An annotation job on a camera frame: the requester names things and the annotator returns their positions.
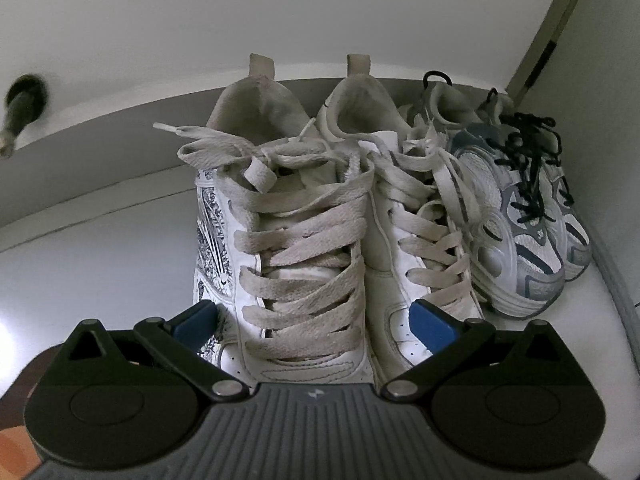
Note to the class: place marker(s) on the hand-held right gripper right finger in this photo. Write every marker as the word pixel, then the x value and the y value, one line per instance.
pixel 432 325

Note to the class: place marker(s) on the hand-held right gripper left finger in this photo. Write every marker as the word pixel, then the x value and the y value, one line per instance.
pixel 192 325

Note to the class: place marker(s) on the white printed sneaker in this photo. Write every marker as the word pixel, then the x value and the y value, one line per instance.
pixel 415 240
pixel 300 260

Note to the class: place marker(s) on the grey blue running sneaker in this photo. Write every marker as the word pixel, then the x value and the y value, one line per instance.
pixel 575 240
pixel 500 240

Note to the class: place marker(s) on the orange cartoon floor mat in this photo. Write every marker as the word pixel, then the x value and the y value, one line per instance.
pixel 10 445

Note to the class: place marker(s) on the wall door stopper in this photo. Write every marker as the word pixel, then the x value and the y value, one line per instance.
pixel 20 105

